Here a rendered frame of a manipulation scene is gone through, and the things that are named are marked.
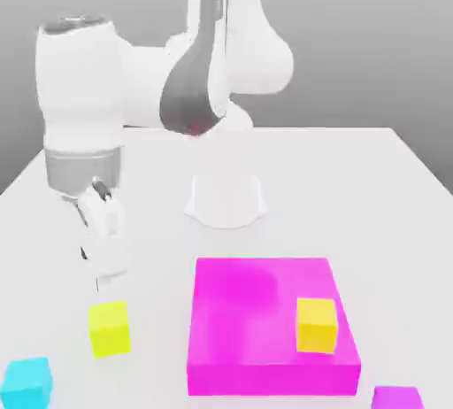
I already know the large magenta box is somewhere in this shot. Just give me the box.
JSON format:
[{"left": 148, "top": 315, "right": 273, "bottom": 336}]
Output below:
[{"left": 186, "top": 257, "right": 363, "bottom": 397}]

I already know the small yellow-green cube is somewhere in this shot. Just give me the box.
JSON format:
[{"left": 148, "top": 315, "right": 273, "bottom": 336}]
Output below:
[{"left": 88, "top": 300, "right": 133, "bottom": 359}]

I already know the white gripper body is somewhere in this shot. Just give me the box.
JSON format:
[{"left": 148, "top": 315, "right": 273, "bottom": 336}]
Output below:
[{"left": 80, "top": 228, "right": 128, "bottom": 282}]

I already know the small orange-yellow cube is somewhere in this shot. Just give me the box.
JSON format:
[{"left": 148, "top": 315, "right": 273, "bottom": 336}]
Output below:
[{"left": 296, "top": 297, "right": 339, "bottom": 355}]

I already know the small purple cube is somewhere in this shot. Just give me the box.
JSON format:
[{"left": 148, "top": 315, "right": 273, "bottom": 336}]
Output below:
[{"left": 371, "top": 385, "right": 426, "bottom": 409}]

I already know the small cyan cube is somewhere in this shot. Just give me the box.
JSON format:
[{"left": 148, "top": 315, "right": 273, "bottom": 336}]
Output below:
[{"left": 0, "top": 356, "right": 54, "bottom": 409}]

